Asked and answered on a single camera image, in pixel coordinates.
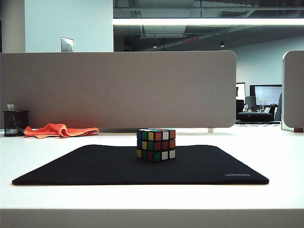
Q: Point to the black computer monitor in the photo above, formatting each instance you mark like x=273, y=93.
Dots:
x=268, y=94

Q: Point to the multicoloured Rubik's cube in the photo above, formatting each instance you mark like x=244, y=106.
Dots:
x=156, y=145

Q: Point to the white ceiling light strip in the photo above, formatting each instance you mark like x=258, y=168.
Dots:
x=202, y=21

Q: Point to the wide grey desk divider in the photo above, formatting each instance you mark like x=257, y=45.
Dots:
x=118, y=90

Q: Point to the metal wall switch plate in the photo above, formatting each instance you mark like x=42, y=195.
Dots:
x=67, y=44

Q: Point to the white card in pen holder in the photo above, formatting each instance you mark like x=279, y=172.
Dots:
x=10, y=107

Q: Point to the black round ottoman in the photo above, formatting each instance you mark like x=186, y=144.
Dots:
x=255, y=116

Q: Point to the orange cloth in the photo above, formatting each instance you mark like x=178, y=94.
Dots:
x=59, y=130

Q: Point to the black mouse pad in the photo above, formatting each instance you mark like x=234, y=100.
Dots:
x=95, y=166

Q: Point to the narrow grey desk divider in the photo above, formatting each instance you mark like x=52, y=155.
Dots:
x=294, y=90

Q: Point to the clear water bottle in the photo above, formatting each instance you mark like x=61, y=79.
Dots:
x=262, y=106

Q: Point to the brown divider foot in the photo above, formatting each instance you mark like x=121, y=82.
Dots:
x=298, y=130

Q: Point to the black mesh pen holder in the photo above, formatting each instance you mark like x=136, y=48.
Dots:
x=14, y=123

